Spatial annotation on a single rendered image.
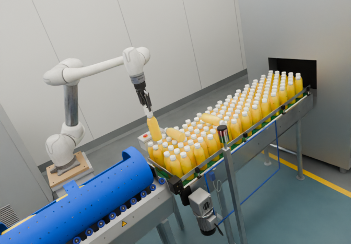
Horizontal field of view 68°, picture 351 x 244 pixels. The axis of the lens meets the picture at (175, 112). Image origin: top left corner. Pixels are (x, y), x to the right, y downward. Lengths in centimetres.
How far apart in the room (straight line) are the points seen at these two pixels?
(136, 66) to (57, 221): 94
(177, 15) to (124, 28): 101
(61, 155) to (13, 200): 136
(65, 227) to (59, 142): 76
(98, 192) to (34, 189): 186
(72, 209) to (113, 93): 312
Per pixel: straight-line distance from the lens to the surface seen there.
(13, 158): 320
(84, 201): 157
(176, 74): 492
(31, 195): 341
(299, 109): 261
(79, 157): 232
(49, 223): 158
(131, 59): 155
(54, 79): 184
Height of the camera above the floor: 207
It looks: 25 degrees down
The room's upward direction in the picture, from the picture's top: 15 degrees counter-clockwise
